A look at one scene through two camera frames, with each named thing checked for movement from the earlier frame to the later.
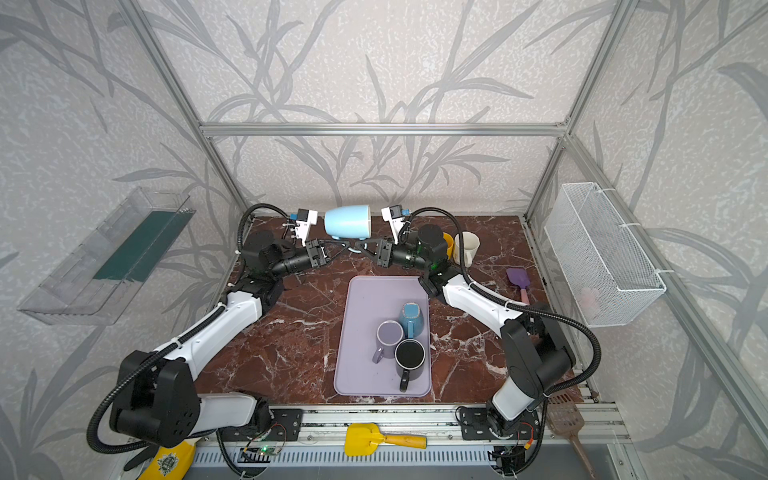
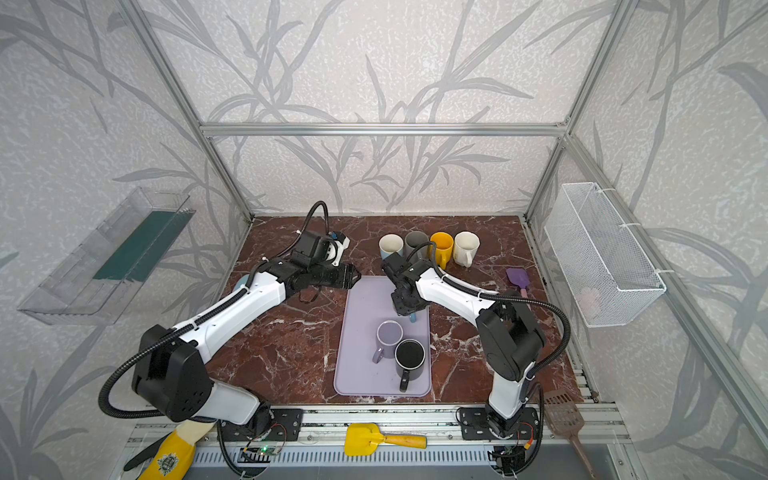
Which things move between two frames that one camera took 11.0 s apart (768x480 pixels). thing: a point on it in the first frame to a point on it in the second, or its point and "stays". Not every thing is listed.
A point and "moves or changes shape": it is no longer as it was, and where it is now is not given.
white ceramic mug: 470,244 stays
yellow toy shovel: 364,439 stays
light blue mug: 349,222 moves or changes shape
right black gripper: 384,253 to 402,298
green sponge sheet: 143,251 stays
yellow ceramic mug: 449,242 stays
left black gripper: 320,255 to 336,277
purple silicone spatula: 520,277 stays
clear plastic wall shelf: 94,285 stays
